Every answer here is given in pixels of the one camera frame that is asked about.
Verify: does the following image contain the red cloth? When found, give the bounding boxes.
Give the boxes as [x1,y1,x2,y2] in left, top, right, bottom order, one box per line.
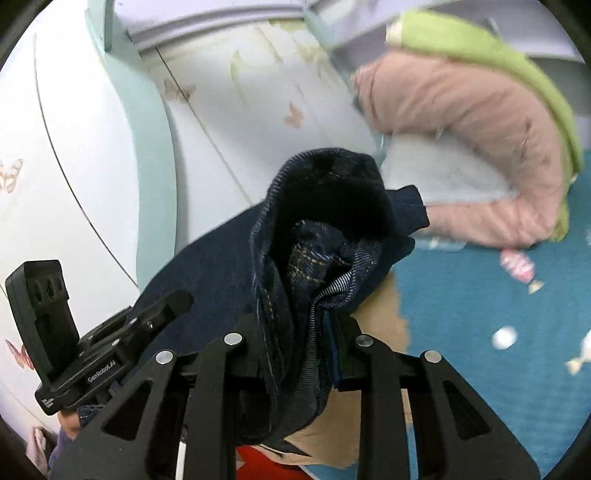
[235,445,319,480]

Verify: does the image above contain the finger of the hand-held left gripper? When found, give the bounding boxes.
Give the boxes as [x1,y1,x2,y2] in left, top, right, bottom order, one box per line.
[129,290,194,334]

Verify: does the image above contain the dark denim jacket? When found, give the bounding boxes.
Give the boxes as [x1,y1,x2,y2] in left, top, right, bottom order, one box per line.
[76,148,430,446]

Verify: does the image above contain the green quilt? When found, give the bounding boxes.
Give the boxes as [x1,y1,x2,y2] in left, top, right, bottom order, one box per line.
[388,10,585,243]

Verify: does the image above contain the purple shelf unit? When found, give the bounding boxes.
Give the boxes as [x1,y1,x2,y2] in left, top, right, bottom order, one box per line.
[113,0,583,63]

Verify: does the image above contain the tan pants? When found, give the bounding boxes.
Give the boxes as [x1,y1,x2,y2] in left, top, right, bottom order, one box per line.
[259,272,411,467]

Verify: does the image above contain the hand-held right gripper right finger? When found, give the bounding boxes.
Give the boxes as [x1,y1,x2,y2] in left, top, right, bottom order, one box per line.
[330,316,541,480]

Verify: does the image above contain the pink quilt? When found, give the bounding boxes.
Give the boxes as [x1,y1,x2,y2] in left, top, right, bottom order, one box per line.
[353,58,571,247]

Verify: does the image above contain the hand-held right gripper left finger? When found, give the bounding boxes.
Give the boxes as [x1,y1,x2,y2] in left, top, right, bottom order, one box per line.
[48,318,273,480]

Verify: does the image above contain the white butterfly wardrobe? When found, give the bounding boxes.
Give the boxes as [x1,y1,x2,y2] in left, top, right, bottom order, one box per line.
[0,0,384,416]

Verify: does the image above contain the white pillow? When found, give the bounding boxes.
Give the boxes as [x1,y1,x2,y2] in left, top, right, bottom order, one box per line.
[379,134,518,206]

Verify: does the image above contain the teal candy print bed sheet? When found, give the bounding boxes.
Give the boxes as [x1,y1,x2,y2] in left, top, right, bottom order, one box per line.
[305,148,591,480]

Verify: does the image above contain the mint green bed frame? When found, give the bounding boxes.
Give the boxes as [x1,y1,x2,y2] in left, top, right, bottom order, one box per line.
[85,0,178,296]

